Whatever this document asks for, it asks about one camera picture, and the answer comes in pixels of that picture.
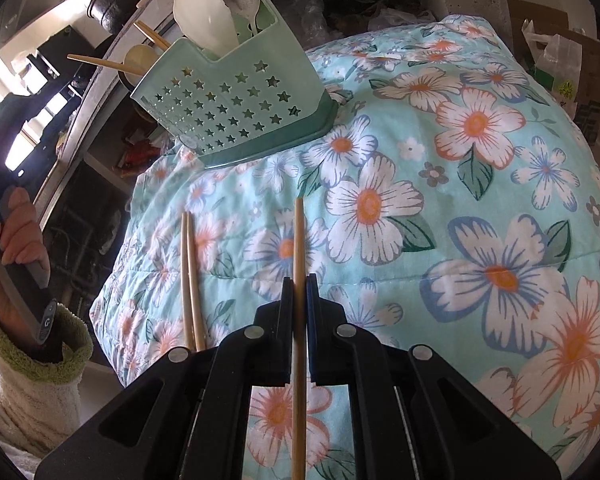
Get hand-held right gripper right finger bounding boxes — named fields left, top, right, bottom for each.
left=305, top=274, right=563, bottom=480

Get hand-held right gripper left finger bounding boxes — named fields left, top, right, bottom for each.
left=34, top=276, right=296, bottom=480

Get green star-cut utensil holder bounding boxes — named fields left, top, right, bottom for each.
left=130, top=2, right=341, bottom=170

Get small cream spoon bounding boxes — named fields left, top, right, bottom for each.
left=122, top=44, right=156, bottom=77

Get white rice paddle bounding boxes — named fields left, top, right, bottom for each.
left=172, top=0, right=238, bottom=58

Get person's left hand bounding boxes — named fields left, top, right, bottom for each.
left=0, top=187, right=51, bottom=342

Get floral blue blanket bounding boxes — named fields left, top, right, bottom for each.
left=89, top=12, right=600, bottom=480

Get red snack packets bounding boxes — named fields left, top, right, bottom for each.
left=119, top=139, right=157, bottom=177

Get crumpled clear plastic bag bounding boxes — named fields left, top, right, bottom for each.
left=280, top=0, right=327, bottom=36

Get white plastic bag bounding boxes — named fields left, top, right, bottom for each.
left=364, top=2, right=432, bottom=32

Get black cooking pot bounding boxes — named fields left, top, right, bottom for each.
left=86, top=0, right=148, bottom=36

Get white green printed bag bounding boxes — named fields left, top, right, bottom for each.
left=522, top=19, right=584, bottom=117

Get cardboard box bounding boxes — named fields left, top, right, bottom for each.
left=506, top=0, right=600, bottom=142

